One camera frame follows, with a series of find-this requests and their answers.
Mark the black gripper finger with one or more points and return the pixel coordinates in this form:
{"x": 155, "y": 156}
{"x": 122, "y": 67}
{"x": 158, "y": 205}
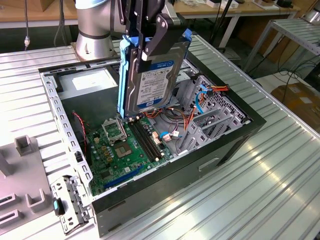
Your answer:
{"x": 141, "y": 66}
{"x": 167, "y": 37}

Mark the hard disk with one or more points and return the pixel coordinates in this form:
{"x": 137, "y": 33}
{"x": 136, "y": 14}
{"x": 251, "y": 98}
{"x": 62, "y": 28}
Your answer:
{"x": 155, "y": 85}

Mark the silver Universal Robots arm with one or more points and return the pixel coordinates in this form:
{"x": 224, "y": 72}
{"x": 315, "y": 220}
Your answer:
{"x": 90, "y": 25}

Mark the grey metal disk bay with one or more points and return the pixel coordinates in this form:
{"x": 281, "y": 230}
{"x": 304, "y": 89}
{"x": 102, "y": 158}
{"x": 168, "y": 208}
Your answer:
{"x": 197, "y": 135}

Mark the grey metal drive cage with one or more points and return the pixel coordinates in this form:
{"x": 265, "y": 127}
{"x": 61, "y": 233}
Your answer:
{"x": 183, "y": 86}

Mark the small white box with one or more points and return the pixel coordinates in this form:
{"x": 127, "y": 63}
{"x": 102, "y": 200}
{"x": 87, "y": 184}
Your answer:
{"x": 215, "y": 3}

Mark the grey power supply unit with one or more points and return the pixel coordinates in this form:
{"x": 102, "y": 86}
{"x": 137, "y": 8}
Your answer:
{"x": 87, "y": 100}

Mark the black RAM slot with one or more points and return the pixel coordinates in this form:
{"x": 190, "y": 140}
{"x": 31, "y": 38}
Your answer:
{"x": 148, "y": 140}
{"x": 142, "y": 140}

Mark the CPU socket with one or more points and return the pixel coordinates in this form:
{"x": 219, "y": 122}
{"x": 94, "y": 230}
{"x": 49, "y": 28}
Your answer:
{"x": 122, "y": 150}

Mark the brown white flat box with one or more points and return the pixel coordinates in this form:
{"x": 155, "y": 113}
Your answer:
{"x": 265, "y": 3}

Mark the green motherboard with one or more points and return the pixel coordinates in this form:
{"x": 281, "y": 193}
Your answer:
{"x": 117, "y": 167}

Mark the black plastic case latch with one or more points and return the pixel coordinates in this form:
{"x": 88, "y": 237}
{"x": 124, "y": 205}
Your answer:
{"x": 78, "y": 157}

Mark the blue expansion slot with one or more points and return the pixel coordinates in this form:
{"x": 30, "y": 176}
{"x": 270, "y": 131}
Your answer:
{"x": 125, "y": 176}

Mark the brown cardboard box on desk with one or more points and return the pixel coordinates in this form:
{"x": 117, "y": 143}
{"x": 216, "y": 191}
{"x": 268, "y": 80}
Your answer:
{"x": 42, "y": 4}

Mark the black open PC case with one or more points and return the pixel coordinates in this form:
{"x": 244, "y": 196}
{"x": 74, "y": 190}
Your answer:
{"x": 162, "y": 190}

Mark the large brown cardboard box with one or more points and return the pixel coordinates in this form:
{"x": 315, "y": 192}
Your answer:
{"x": 300, "y": 100}

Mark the shiny silver cylinder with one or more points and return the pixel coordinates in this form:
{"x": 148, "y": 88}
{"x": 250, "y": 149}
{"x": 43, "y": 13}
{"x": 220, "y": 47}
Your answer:
{"x": 313, "y": 16}

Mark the grey parts rack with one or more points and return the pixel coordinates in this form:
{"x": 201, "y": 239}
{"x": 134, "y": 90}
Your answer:
{"x": 25, "y": 175}

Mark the metal slot retainer bracket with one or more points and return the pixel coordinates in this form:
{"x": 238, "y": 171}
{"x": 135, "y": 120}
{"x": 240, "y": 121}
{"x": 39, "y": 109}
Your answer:
{"x": 72, "y": 200}

